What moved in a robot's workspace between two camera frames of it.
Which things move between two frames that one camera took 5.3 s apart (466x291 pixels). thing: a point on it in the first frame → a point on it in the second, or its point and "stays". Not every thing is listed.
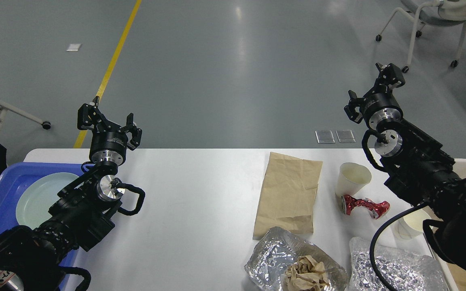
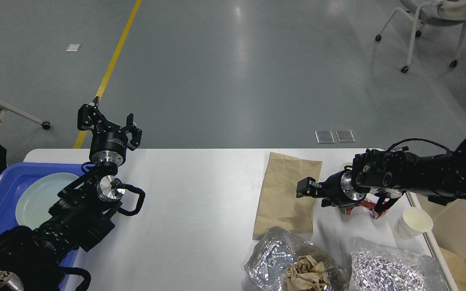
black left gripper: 108,143 stays
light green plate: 38,196 stays
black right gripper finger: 354,102 → 307,187
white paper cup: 410,225 stays
